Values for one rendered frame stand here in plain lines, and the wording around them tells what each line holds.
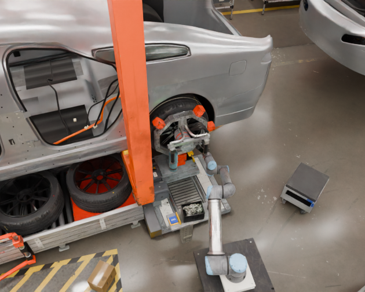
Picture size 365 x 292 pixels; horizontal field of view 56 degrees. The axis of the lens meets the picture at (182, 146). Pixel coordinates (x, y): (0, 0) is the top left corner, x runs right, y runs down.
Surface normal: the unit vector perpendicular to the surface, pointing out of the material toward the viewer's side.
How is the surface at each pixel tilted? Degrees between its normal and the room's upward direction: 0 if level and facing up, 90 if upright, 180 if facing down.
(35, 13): 8
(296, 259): 0
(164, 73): 81
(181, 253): 0
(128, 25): 90
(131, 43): 90
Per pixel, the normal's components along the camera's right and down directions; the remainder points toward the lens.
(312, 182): 0.03, -0.66
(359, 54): -0.65, 0.57
